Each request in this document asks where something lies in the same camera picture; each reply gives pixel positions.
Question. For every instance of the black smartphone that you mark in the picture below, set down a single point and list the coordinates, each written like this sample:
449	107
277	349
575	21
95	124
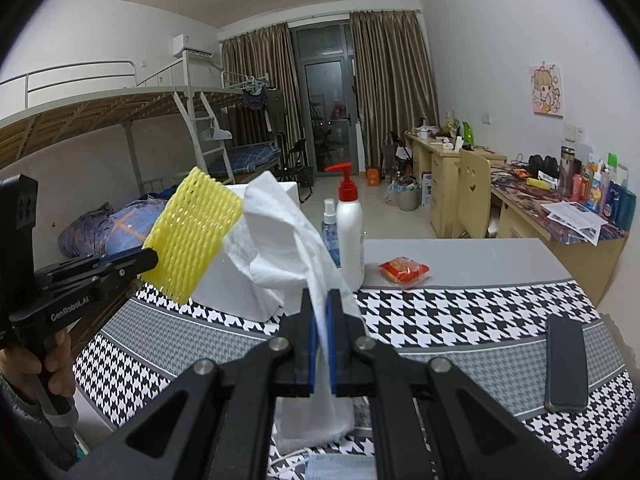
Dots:
567	386

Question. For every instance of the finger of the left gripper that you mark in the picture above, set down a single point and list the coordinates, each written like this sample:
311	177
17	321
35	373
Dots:
75	282

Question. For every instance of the small blue spray bottle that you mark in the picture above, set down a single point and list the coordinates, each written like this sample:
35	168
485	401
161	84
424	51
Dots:
329	230

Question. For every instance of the brown curtain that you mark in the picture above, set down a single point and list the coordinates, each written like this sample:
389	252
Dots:
394	80
261	64

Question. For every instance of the right brown curtain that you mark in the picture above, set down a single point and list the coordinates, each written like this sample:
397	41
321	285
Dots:
394	80

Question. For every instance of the anime girl wall poster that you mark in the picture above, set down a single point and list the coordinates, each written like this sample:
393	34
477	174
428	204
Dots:
547	92

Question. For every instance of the white air conditioner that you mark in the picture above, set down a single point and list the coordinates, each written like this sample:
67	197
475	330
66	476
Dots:
183	43

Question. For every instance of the glass balcony door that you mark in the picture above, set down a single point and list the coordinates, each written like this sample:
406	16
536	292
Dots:
325	67

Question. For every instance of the blue orange plaid quilt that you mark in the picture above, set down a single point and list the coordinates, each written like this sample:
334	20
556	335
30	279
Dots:
106	231

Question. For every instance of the grey trash bin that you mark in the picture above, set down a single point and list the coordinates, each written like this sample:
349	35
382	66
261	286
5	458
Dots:
408	195

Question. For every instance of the white metal bunk bed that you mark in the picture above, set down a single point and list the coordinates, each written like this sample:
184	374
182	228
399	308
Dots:
65	101

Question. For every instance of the white carton box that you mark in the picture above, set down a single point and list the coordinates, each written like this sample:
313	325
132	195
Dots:
426	188

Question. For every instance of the black folding chair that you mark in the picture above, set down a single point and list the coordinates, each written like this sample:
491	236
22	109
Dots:
299	171

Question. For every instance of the orange bucket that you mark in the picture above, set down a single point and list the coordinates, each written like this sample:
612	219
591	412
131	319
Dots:
373	176

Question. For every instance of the person's left hand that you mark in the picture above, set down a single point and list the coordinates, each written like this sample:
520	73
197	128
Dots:
18	363

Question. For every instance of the white styrofoam box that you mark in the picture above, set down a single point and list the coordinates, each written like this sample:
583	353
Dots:
240	279

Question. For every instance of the white lotion pump bottle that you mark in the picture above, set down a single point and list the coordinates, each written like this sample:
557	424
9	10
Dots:
349	222

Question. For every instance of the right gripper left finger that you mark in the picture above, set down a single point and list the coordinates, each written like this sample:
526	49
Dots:
214	420

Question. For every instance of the red snack packet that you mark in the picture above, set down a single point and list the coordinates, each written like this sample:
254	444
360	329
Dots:
403	271

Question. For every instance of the light wooden desk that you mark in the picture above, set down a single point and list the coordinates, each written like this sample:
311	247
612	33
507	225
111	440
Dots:
522	214

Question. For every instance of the blue face masks stack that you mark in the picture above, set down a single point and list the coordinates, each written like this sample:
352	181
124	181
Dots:
340	467

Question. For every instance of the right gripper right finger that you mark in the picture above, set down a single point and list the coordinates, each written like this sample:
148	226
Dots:
430	420

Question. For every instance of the left brown curtain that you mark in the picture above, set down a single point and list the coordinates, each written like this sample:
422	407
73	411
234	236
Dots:
261	64

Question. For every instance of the white papers on desk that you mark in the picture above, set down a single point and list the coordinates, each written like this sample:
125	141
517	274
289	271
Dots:
585	223

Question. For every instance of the wooden smiley chair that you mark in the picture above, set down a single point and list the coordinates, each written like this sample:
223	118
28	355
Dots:
474	205

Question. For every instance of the white tissue cloth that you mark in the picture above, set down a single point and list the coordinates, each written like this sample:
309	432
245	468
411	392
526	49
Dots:
323	417

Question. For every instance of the yellow foam fruit net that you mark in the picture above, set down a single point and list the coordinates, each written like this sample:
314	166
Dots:
189	232

